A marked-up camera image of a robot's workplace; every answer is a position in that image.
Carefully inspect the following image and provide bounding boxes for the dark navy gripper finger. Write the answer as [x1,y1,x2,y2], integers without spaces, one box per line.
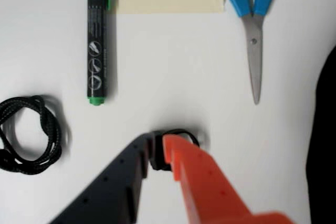
[48,132,156,224]

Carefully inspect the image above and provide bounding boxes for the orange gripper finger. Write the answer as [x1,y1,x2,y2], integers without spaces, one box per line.
[162,134,295,224]

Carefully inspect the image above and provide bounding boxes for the green board marker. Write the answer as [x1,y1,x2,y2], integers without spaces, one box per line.
[85,0,112,107]

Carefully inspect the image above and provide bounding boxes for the black fabric bag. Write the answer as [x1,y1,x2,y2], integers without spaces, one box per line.
[305,45,336,224]

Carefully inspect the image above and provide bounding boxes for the black plastic ring clip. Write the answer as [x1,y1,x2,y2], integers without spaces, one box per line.
[149,129,202,172]

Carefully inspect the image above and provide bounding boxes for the black braided USB cable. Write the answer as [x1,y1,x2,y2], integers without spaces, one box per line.
[0,94,64,176]

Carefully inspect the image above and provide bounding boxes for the blue-handled scissors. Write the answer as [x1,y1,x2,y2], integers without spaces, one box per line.
[216,0,287,105]

